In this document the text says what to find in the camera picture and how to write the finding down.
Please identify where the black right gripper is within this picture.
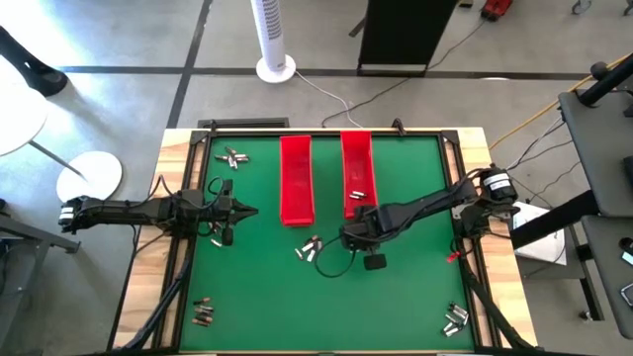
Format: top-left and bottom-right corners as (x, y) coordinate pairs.
(339, 204), (393, 272)

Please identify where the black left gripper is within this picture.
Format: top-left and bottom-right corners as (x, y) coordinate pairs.
(200, 178), (260, 248)

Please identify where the long red plastic bin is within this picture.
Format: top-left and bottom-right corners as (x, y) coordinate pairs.
(279, 134), (317, 228)
(339, 130), (380, 221)

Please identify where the black rectangular bar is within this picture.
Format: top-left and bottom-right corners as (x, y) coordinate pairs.
(197, 117), (291, 130)

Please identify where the green table mat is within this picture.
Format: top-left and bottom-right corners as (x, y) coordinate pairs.
(178, 135), (477, 353)

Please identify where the white tower fan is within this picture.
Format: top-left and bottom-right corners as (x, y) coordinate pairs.
(249, 0), (298, 84)

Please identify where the white box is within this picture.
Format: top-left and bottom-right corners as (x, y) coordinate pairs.
(511, 201), (569, 267)

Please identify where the black beam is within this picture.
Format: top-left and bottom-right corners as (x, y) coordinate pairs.
(508, 190), (602, 251)

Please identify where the grey metal stand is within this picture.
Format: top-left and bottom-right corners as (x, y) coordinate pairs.
(0, 197), (83, 356)

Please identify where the black stand leg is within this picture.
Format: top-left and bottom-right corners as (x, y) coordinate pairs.
(0, 25), (69, 98)

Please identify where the grey workstation desk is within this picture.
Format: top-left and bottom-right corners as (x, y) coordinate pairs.
(557, 91), (633, 342)

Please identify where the red black tool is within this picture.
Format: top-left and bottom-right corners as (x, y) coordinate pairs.
(480, 0), (514, 23)

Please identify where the black pole with knob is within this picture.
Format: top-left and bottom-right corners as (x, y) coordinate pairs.
(577, 54), (633, 108)

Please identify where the black right camera cable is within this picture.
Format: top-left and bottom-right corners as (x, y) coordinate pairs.
(313, 235), (359, 280)

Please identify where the black aluminium table frame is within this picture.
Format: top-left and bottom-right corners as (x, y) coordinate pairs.
(106, 118), (540, 356)

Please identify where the black floor cable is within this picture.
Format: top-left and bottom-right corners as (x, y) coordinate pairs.
(319, 18), (491, 129)

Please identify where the white fan cable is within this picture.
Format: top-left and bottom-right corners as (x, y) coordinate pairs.
(294, 69), (365, 129)

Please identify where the white round pedestal table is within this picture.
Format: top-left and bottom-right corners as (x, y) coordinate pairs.
(0, 53), (124, 209)

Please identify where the yellow floor cable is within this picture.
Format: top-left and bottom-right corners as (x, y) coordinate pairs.
(488, 52), (633, 150)

